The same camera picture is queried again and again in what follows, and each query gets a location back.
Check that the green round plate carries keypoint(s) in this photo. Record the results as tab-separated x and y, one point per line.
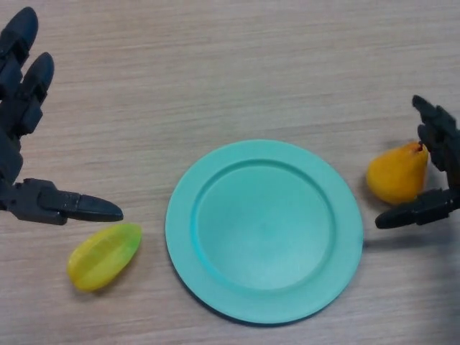
264	233

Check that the yellow green starfruit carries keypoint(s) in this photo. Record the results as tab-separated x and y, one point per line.
102	258

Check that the yellow orange pear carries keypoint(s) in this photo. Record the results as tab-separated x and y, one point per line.
395	176

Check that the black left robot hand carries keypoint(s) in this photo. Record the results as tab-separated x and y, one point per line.
14	108

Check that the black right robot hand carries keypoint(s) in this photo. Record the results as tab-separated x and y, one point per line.
442	143

